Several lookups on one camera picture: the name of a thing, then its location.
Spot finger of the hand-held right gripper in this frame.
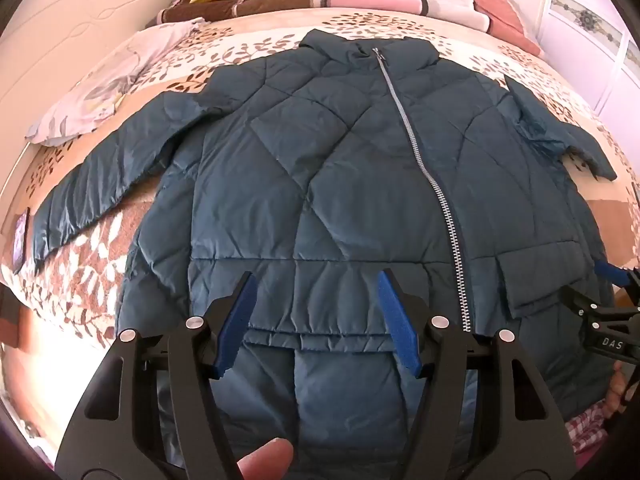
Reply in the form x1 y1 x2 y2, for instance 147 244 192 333
595 261 640 306

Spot teal quilted jacket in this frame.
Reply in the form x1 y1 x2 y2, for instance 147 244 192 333
32 29 618 480

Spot salmon pink pillow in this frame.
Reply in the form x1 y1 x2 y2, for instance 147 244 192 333
452 0 546 58

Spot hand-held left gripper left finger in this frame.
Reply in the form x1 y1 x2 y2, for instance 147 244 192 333
54 271 259 480

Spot pink plaid pants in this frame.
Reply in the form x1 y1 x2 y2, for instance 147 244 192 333
565 402 626 456

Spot white wardrobe with ornament panel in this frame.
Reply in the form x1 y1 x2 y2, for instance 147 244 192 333
537 0 640 121

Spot dark phone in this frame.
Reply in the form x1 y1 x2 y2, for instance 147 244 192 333
11 207 32 275

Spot white carved headboard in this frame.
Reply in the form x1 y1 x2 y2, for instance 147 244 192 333
0 0 201 61

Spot person's right hand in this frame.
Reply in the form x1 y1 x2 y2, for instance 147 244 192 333
606 360 630 415

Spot lavender floral cloth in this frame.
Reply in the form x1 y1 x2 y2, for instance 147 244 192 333
25 17 206 147

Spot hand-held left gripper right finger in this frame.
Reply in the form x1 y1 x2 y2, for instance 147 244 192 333
376 269 581 480

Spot leaf print bed blanket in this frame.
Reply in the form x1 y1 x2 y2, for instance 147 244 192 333
0 7 640 351

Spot brown folded blanket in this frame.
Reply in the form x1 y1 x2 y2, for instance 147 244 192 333
157 0 326 26

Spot person's left hand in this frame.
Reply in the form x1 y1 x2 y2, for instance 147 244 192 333
236 437 295 480

